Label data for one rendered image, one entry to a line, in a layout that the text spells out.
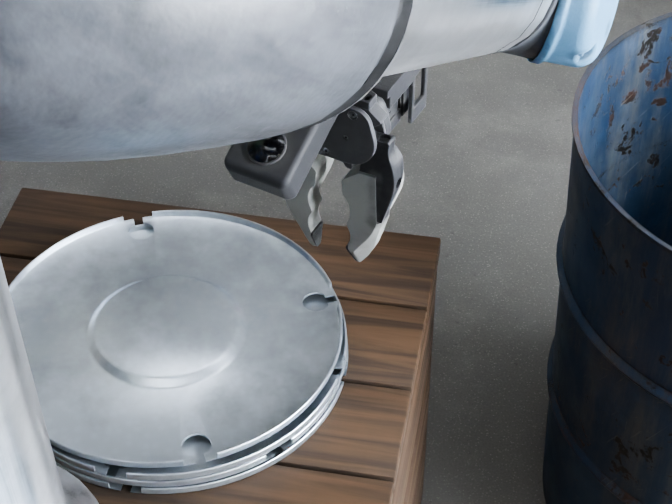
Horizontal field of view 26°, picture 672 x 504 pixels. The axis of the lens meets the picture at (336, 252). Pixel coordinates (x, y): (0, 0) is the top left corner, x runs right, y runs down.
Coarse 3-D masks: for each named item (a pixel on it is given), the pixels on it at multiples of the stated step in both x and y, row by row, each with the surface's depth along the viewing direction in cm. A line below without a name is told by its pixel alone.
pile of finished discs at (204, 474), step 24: (336, 384) 116; (312, 408) 115; (288, 432) 113; (312, 432) 115; (72, 456) 111; (240, 456) 111; (264, 456) 112; (96, 480) 111; (120, 480) 110; (144, 480) 110; (168, 480) 110; (192, 480) 110; (216, 480) 111
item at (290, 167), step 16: (304, 128) 88; (320, 128) 89; (240, 144) 89; (256, 144) 88; (272, 144) 88; (288, 144) 88; (304, 144) 88; (320, 144) 90; (224, 160) 89; (240, 160) 88; (256, 160) 88; (272, 160) 88; (288, 160) 88; (304, 160) 88; (240, 176) 89; (256, 176) 88; (272, 176) 87; (288, 176) 87; (304, 176) 89; (272, 192) 89; (288, 192) 88
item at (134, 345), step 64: (64, 256) 127; (128, 256) 127; (192, 256) 127; (256, 256) 127; (64, 320) 121; (128, 320) 120; (192, 320) 120; (256, 320) 121; (320, 320) 121; (64, 384) 116; (128, 384) 116; (192, 384) 116; (256, 384) 116; (320, 384) 115; (64, 448) 110; (128, 448) 111
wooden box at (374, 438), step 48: (48, 192) 137; (0, 240) 132; (48, 240) 132; (336, 240) 132; (384, 240) 132; (432, 240) 132; (336, 288) 128; (384, 288) 128; (432, 288) 129; (384, 336) 123; (432, 336) 138; (384, 384) 119; (336, 432) 115; (384, 432) 115; (240, 480) 112; (288, 480) 112; (336, 480) 112; (384, 480) 113
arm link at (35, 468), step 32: (0, 288) 53; (0, 320) 53; (0, 352) 54; (0, 384) 54; (32, 384) 58; (0, 416) 55; (32, 416) 58; (0, 448) 56; (32, 448) 58; (0, 480) 57; (32, 480) 59; (64, 480) 68
